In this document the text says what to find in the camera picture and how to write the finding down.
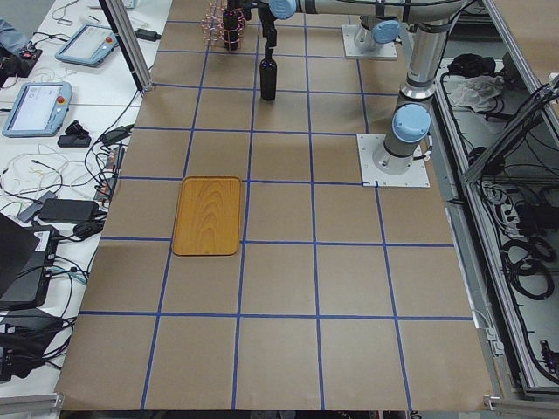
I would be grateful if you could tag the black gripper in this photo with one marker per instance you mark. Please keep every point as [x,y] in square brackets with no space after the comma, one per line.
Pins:
[267,19]

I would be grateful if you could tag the dark wine bottle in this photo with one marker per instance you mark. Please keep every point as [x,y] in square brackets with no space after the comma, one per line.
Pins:
[232,21]
[268,79]

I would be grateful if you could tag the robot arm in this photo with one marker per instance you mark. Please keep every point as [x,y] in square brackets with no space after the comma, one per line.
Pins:
[411,120]
[380,21]

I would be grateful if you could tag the wooden tray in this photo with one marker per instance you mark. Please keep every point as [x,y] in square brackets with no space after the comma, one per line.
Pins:
[207,217]

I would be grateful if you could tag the teach pendant far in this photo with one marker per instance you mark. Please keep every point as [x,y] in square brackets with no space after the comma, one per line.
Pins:
[88,46]

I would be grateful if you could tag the teach pendant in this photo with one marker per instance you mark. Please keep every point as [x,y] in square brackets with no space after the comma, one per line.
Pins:
[39,110]
[88,46]

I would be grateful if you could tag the white crumpled cloth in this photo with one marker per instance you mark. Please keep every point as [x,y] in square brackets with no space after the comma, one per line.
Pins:
[477,93]

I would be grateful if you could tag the teach pendant near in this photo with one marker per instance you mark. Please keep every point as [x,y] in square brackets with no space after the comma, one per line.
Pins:
[39,110]

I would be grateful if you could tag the black power adapter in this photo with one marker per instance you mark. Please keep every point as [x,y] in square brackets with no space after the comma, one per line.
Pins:
[67,210]

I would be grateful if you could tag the black laptop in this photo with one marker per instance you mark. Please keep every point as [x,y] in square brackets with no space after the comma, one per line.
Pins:
[26,255]

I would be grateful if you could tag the copper wire bottle basket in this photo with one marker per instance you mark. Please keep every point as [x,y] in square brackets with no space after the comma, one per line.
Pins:
[212,23]

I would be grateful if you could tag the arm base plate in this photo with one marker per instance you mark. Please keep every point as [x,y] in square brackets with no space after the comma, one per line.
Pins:
[381,169]
[378,43]

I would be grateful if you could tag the aluminium frame post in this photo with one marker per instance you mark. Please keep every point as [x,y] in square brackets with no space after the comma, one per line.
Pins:
[121,26]

